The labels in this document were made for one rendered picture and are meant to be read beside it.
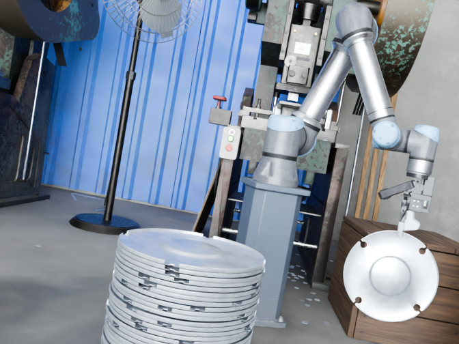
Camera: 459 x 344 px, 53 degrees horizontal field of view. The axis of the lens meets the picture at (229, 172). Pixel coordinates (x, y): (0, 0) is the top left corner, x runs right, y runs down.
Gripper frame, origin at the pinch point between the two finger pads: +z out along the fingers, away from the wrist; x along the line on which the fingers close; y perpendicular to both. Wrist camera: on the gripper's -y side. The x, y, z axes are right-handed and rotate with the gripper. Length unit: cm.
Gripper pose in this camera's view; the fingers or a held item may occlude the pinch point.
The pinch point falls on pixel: (399, 233)
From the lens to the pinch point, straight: 159.6
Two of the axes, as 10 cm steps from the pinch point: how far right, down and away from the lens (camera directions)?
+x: 4.2, 0.3, 9.0
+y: 8.9, 1.8, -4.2
